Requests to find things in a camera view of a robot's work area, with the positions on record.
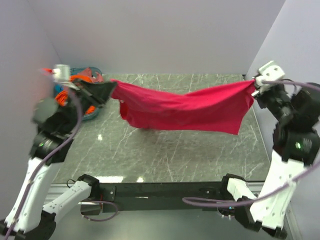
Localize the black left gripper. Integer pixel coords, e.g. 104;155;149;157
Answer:
59;77;118;134

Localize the red t shirt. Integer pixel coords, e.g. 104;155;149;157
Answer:
111;80;255;135

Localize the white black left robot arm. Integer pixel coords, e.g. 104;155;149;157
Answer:
0;79;117;240

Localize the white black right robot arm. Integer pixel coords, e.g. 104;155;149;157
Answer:
219;82;320;240

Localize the pink t shirt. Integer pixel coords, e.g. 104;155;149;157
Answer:
78;67;104;83

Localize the teal plastic laundry basket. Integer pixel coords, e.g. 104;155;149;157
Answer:
53;66;104;121

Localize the orange t shirt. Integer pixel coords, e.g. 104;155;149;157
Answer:
54;74;97;115

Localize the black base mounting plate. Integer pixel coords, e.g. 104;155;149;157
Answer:
100;181;232;211

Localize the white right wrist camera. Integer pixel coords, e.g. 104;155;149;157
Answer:
254;60;285;87

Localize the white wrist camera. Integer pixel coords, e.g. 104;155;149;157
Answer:
254;60;285;87
41;64;71;84

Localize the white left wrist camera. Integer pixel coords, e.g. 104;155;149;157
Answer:
41;64;71;84

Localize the aluminium frame rail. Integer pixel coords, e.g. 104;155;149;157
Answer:
46;182;266;205

